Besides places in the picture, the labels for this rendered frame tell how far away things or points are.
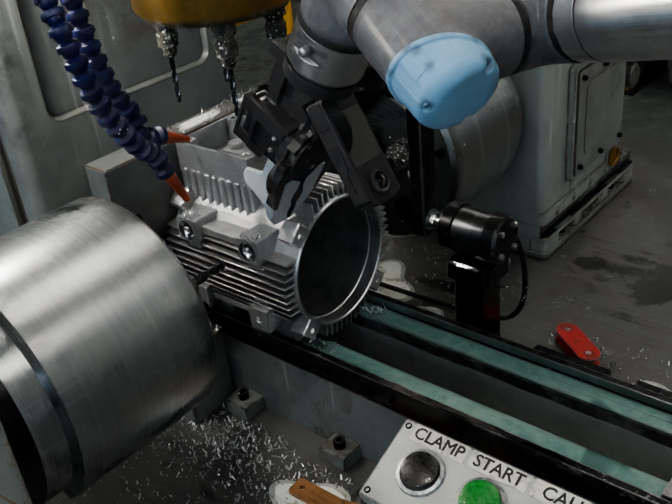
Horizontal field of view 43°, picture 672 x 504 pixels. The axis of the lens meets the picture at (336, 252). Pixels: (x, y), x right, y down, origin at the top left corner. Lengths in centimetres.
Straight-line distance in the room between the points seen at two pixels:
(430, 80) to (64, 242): 37
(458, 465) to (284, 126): 36
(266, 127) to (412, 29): 23
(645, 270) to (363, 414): 57
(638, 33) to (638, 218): 89
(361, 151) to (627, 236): 75
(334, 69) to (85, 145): 44
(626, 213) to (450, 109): 91
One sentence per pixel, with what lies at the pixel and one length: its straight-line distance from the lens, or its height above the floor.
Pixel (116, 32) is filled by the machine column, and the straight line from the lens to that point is 113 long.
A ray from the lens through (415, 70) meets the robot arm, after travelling 65.
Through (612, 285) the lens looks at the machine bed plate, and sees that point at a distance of 134.
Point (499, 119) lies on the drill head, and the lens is 119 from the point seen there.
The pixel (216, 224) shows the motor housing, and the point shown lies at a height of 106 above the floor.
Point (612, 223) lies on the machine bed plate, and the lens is 151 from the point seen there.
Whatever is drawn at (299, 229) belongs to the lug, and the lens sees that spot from 91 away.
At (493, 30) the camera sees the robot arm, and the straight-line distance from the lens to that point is 69.
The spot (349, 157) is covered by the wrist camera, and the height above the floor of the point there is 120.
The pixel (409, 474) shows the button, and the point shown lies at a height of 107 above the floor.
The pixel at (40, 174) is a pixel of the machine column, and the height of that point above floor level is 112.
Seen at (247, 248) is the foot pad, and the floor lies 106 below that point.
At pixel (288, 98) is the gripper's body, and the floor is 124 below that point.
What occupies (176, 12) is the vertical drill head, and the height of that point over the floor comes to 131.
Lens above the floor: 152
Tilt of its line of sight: 30 degrees down
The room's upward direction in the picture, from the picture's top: 6 degrees counter-clockwise
